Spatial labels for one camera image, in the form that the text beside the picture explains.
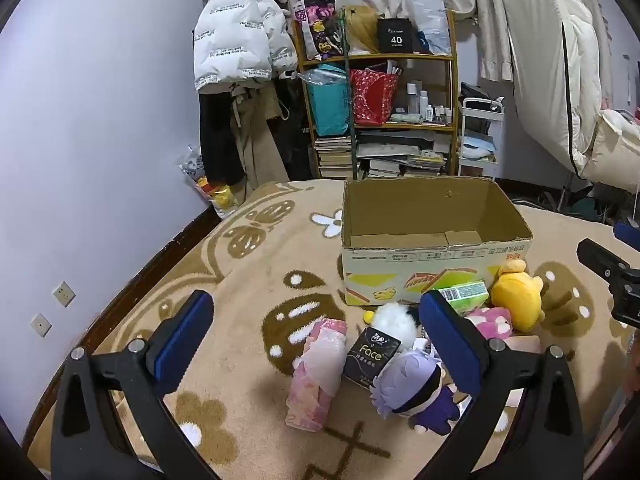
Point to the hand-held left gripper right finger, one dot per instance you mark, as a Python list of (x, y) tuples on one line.
[(445, 340)]

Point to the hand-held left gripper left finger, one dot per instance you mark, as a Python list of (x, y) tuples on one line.
[(182, 345)]

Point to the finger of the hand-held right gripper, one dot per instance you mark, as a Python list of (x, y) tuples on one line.
[(600, 257), (629, 235)]

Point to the green tissue pack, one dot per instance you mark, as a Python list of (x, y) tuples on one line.
[(462, 292)]

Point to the purple-haired plush doll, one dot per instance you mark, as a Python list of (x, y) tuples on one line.
[(405, 375)]

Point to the pale pink foam cushion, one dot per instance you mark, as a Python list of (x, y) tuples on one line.
[(525, 344)]

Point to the yellow plush toy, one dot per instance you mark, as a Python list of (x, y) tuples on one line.
[(517, 300)]

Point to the cardboard box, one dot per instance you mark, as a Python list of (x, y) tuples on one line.
[(400, 265)]

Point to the pink tissue pack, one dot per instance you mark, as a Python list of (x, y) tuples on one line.
[(315, 385)]

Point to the pink plush toy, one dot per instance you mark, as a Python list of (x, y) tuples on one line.
[(492, 322)]

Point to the white fluffy plush toy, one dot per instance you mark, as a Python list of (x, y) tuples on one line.
[(395, 322)]

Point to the black tissue pack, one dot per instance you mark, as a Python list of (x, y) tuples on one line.
[(370, 355)]

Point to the cream duvet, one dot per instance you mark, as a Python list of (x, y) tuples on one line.
[(617, 150)]

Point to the beige patterned blanket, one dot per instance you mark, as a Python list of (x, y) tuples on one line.
[(260, 280)]

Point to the plastic bag of toys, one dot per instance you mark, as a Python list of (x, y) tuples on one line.
[(215, 192)]

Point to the blue cloth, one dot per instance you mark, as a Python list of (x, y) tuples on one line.
[(477, 142)]

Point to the messy pile of books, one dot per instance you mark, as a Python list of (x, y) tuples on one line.
[(400, 160)]

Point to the cream hanging puffer coat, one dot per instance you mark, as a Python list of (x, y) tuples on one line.
[(540, 60)]

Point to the white utility cart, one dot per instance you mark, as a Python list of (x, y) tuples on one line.
[(467, 105)]

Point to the black pants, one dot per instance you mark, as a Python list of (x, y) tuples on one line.
[(217, 140)]

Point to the tall stack of books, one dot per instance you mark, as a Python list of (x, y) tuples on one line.
[(334, 157)]

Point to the beige coat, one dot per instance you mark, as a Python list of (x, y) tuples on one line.
[(260, 145)]

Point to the black hanging garment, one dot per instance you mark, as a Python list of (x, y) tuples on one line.
[(297, 145)]

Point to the group of cosmetic bottles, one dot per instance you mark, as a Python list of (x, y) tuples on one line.
[(425, 105)]

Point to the red patterned bag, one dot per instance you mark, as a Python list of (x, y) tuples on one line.
[(370, 95)]

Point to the teal paper bag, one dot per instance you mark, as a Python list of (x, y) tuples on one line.
[(327, 105)]

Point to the wooden shelf rack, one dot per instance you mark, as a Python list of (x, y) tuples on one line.
[(400, 57)]

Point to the clear plastic bag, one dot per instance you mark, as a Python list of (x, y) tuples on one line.
[(430, 15)]

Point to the black box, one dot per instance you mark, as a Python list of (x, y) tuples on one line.
[(397, 37)]

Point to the white puffer jacket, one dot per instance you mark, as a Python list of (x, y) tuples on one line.
[(235, 35)]

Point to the blond wig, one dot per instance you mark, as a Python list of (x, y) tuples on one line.
[(362, 30)]

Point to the black pink patterned bag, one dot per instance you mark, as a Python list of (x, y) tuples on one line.
[(320, 25)]

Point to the white wall socket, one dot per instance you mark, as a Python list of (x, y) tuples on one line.
[(64, 294), (40, 325)]

